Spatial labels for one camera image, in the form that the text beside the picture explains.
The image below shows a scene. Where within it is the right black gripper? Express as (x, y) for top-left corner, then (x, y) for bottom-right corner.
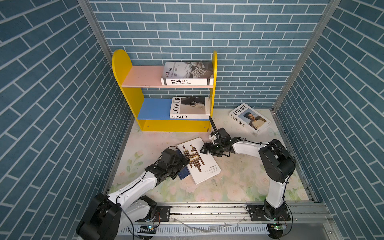
(199, 142), (225, 158)

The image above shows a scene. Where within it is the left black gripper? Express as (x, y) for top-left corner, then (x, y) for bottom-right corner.
(166, 153), (191, 179)

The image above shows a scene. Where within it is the navy blue book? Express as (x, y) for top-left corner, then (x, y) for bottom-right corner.
(177, 150), (190, 180)

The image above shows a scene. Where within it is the white brown-pattern book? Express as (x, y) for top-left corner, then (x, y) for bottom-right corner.
(177, 138), (221, 185)

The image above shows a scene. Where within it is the white LOVER book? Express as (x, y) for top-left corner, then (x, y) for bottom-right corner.
(170, 97), (211, 120)

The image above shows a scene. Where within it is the Heritage Cultural book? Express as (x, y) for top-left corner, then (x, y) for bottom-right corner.
(161, 61), (214, 86)

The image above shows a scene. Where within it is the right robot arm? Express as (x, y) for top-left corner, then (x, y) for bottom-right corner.
(200, 117), (297, 211)

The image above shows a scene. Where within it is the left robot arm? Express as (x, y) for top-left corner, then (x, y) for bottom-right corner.
(76, 146), (190, 240)

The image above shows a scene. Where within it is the white LOEWE book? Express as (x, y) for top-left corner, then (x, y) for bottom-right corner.
(229, 103), (271, 135)

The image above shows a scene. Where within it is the yellow pink blue bookshelf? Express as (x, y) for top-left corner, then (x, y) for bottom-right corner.
(112, 50), (218, 133)

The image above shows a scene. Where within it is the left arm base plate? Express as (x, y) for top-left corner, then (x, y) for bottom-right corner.
(146, 205), (171, 223)

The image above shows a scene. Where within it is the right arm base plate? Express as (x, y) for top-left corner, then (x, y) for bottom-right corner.
(246, 204), (292, 222)

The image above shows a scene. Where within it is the aluminium front rail frame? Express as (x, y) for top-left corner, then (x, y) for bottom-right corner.
(117, 201), (342, 240)

